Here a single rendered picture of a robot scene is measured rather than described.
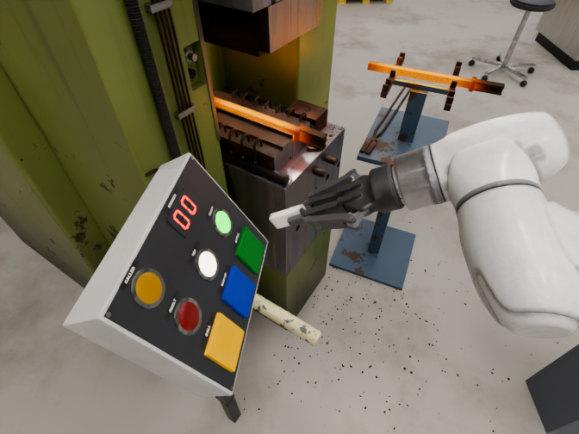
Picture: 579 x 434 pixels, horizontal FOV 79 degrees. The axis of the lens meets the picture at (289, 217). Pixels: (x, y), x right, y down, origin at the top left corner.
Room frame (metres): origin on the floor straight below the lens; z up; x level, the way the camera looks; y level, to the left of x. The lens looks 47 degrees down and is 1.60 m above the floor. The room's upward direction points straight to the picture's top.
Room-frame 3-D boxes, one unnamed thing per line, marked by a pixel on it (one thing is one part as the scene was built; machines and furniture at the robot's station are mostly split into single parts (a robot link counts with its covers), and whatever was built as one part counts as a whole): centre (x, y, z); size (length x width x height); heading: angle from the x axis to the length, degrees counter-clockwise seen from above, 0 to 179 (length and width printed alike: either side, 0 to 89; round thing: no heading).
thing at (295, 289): (1.05, 0.14, 0.23); 0.56 x 0.38 x 0.47; 57
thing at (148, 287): (0.27, 0.20, 1.16); 0.05 x 0.03 x 0.04; 147
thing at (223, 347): (0.25, 0.11, 1.01); 0.07 x 0.05 x 0.07; 172
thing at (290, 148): (1.00, 0.16, 0.96); 0.42 x 0.20 x 0.09; 57
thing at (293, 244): (1.05, 0.14, 0.69); 0.56 x 0.38 x 0.45; 57
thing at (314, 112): (1.07, -0.06, 0.95); 0.12 x 0.09 x 0.07; 57
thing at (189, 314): (0.26, 0.16, 1.09); 0.05 x 0.03 x 0.04; 147
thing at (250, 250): (0.45, 0.09, 1.01); 0.07 x 0.05 x 0.07; 172
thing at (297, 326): (0.55, 0.10, 0.62); 0.44 x 0.05 x 0.05; 57
